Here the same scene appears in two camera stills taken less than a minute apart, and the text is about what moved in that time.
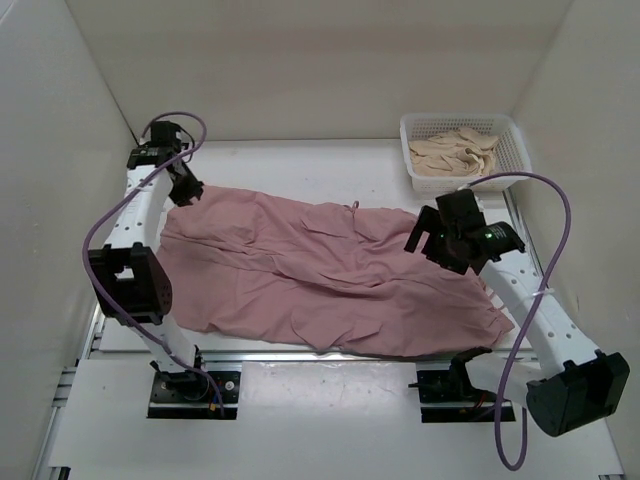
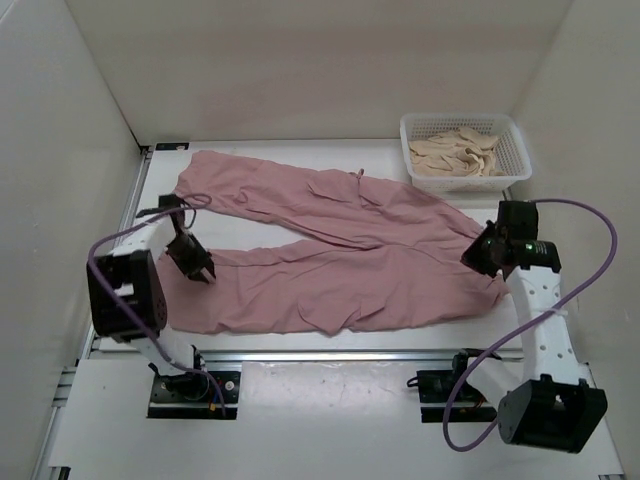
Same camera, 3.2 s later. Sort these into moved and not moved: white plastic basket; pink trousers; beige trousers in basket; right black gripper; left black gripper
Moved: left black gripper; right black gripper; pink trousers
Not moved: white plastic basket; beige trousers in basket
